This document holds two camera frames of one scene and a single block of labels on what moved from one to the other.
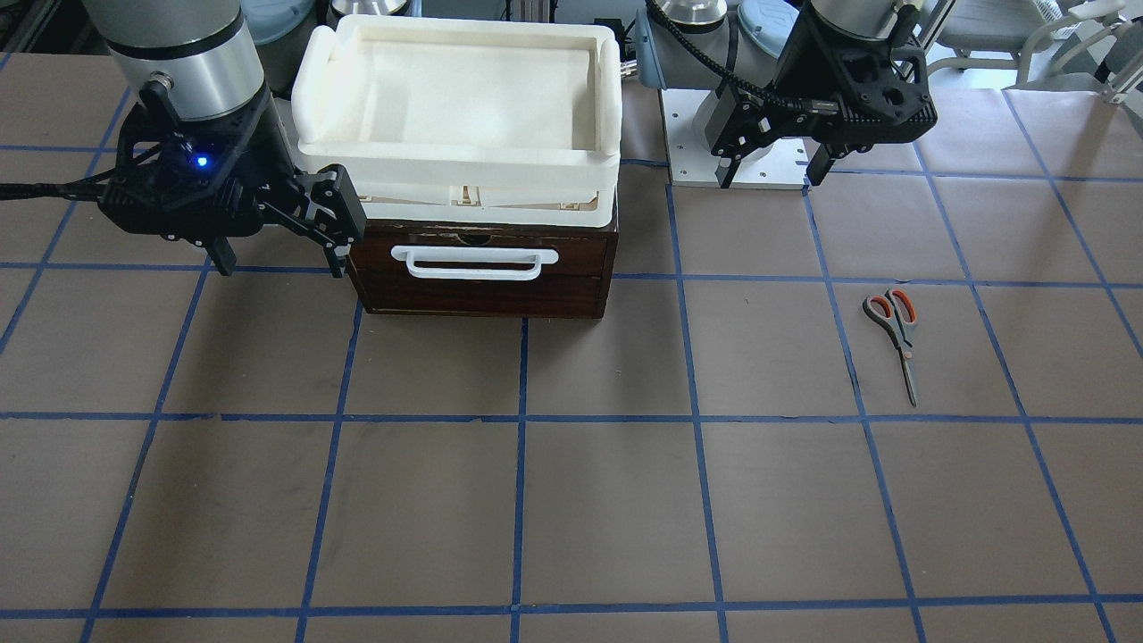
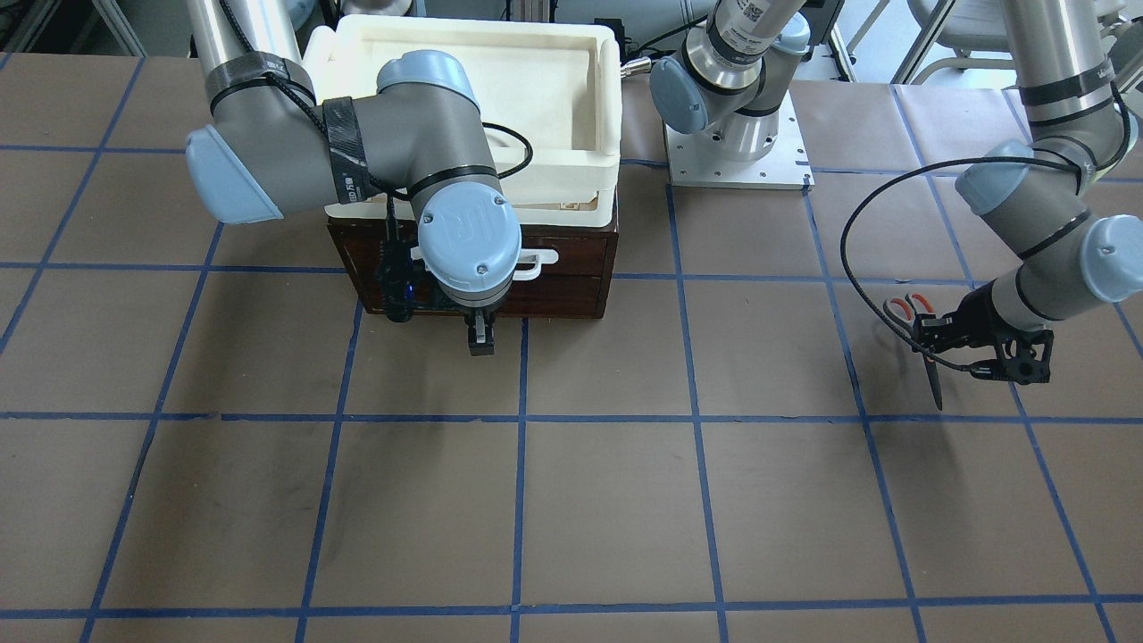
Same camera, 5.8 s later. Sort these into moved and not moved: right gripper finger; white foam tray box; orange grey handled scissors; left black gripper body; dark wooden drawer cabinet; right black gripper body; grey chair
Moved: orange grey handled scissors; right gripper finger; right black gripper body; left black gripper body
Not moved: grey chair; dark wooden drawer cabinet; white foam tray box
